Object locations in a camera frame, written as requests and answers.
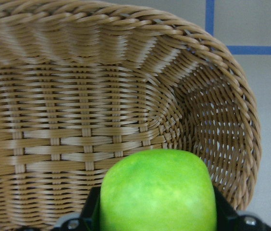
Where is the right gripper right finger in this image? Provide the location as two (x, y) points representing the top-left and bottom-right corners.
(213, 186), (238, 231)

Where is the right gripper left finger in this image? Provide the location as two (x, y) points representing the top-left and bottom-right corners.
(80, 187), (101, 231)

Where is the green apple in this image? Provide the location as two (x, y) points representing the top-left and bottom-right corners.
(99, 149), (217, 231)

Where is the wicker basket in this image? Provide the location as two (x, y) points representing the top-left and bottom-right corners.
(0, 0), (261, 231)

